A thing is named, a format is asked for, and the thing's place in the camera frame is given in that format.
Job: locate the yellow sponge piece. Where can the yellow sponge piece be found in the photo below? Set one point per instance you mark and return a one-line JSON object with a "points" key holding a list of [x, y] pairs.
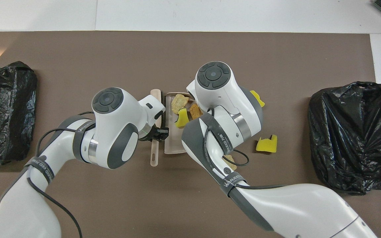
{"points": [[182, 118], [267, 144], [257, 98]]}

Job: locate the beige hand brush black bristles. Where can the beige hand brush black bristles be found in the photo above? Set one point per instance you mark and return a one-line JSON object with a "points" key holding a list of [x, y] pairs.
{"points": [[154, 155]]}

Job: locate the orange brown bread roll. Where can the orange brown bread roll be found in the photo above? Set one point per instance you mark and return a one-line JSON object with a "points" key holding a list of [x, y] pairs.
{"points": [[195, 111]]}

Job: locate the brown table mat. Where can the brown table mat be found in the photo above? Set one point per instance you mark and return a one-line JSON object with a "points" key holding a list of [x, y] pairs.
{"points": [[111, 198]]}

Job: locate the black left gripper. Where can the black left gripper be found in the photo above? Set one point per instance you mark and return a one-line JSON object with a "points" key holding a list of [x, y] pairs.
{"points": [[149, 136]]}

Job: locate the black trash bag bin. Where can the black trash bag bin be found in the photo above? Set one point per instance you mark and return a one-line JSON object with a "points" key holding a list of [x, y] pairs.
{"points": [[352, 138]]}

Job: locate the beige plastic dustpan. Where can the beige plastic dustpan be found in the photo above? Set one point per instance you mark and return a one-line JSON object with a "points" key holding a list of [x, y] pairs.
{"points": [[174, 142]]}

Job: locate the black bag over cardboard box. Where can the black bag over cardboard box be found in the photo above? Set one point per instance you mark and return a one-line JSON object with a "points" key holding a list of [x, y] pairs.
{"points": [[2, 112]]}

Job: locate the toy croissant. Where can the toy croissant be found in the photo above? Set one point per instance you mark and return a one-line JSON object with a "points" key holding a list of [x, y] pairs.
{"points": [[179, 102]]}

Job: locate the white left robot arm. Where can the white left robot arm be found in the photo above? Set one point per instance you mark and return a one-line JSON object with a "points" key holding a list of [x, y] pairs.
{"points": [[111, 132]]}

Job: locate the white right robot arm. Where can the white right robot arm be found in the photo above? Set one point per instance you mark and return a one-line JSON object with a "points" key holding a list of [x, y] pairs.
{"points": [[230, 109]]}

